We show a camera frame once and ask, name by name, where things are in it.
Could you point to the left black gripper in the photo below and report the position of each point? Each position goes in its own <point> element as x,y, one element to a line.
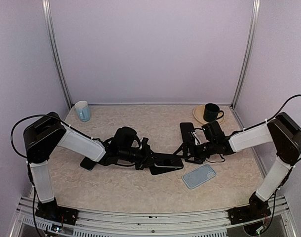
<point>148,160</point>

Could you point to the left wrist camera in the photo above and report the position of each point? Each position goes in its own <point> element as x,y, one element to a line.
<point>144,144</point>

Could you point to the blue edged smartphone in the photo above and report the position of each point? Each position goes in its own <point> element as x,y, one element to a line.
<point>87,163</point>

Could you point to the right aluminium frame post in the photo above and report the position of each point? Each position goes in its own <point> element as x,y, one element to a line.
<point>248,53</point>

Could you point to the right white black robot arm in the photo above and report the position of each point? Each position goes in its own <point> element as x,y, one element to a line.
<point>280,130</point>

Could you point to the aluminium frame post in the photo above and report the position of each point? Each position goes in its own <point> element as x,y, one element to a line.
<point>248,53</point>
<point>55,52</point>

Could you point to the light blue phone case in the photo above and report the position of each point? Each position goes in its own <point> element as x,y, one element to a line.
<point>199,176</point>

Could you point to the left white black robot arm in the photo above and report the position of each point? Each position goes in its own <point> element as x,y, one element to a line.
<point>49,132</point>

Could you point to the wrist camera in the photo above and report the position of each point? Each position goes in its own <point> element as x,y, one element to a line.
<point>197,141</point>
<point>144,144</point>

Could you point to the light blue mug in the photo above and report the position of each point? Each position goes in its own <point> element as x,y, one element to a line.
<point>83,111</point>

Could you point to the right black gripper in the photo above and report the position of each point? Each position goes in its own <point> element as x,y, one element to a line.
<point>185,147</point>

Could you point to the black mug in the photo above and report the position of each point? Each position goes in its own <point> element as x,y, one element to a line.
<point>212,112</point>

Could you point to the beige plate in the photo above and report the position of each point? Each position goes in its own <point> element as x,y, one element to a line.
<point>198,112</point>

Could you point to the front aluminium rail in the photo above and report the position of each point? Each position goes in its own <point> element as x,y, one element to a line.
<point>211,223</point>

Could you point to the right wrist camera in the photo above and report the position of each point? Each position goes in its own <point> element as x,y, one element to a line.
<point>197,141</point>

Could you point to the silver edged smartphone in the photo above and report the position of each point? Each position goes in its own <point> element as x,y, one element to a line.
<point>175,163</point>

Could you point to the left aluminium frame post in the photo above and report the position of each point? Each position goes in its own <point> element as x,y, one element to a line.
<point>55,52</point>

